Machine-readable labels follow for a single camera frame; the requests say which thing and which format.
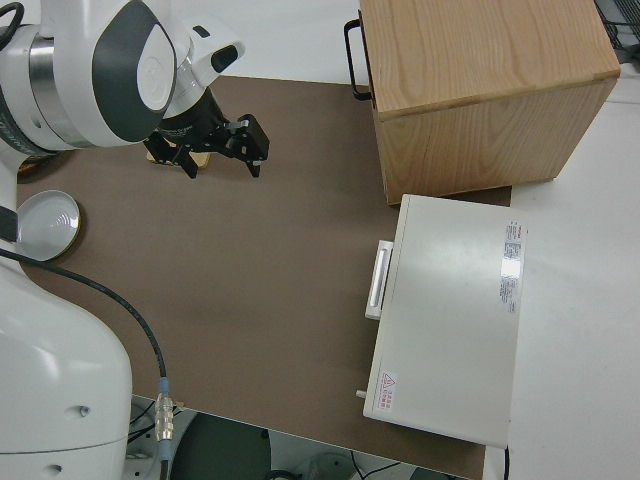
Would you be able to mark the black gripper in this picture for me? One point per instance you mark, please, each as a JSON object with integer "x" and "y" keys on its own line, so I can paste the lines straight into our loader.
{"x": 192, "y": 125}

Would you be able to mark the gray plate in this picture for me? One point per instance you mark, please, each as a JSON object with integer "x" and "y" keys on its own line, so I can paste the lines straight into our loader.
{"x": 50, "y": 225}

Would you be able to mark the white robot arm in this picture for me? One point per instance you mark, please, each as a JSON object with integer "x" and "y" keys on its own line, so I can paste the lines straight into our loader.
{"x": 60, "y": 75}

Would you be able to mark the wooden mug rack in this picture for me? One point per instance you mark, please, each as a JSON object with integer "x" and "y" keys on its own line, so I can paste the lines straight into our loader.
{"x": 202, "y": 161}

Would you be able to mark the brown table mat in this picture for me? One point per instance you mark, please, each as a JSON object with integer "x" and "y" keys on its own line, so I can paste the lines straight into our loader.
{"x": 250, "y": 250}

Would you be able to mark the brown wicker basket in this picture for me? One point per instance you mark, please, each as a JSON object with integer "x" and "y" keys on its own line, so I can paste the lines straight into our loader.
{"x": 32, "y": 167}

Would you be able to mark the white toaster oven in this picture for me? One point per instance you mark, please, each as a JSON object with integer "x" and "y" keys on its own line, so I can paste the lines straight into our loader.
{"x": 450, "y": 310}

